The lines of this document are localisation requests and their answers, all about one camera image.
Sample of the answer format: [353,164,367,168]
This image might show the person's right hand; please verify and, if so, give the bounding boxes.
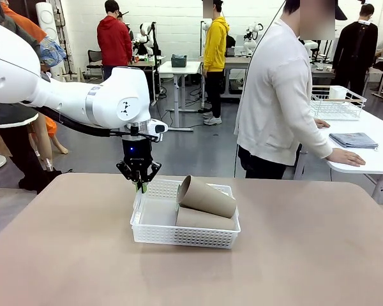
[325,148,367,168]

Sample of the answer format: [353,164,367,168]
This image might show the white height-adjustable desk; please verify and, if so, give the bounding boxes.
[158,60,202,132]

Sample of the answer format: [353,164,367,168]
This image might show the black mesh chair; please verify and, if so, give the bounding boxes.
[87,49,105,77]

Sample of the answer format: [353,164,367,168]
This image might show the brown cardboard tube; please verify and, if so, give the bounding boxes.
[176,175,237,219]

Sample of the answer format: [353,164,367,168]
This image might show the person in black jacket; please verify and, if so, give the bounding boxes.
[331,3,379,96]

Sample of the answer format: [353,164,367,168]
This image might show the person in yellow hoodie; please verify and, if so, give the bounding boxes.
[202,0,230,126]

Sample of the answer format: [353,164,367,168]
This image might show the person in white cardigan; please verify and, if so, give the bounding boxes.
[234,0,336,180]

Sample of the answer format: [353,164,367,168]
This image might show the figure in orange blue clothes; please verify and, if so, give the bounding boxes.
[0,1,70,156]

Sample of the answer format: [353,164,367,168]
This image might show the blue cloth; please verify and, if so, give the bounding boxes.
[328,132,379,150]

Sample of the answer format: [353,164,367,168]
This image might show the white perforated plastic basket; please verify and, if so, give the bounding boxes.
[130,178,242,250]

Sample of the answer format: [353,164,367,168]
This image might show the person's right forearm white sleeve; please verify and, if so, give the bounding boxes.
[293,105,334,159]

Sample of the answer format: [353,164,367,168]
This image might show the dark green storage basket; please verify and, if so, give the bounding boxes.
[171,53,188,68]

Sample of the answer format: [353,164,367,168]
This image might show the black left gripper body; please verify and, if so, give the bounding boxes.
[121,138,154,170]

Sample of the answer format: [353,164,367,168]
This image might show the white wire dish rack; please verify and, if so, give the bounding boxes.
[309,85,368,121]

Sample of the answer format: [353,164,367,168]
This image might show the white wooden step stool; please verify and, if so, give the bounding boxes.
[59,66,87,83]

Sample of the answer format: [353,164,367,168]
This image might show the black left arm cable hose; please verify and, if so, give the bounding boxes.
[20,101,162,143]

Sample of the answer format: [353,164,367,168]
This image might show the person in red hoodie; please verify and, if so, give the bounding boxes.
[96,0,133,80]

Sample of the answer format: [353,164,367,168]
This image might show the white cylindrical container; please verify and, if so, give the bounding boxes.
[328,85,348,100]

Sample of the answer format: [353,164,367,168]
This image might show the brown cup brown inside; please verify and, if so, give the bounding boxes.
[174,206,237,231]

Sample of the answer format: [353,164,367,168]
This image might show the white side table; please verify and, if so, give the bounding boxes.
[293,105,383,205]

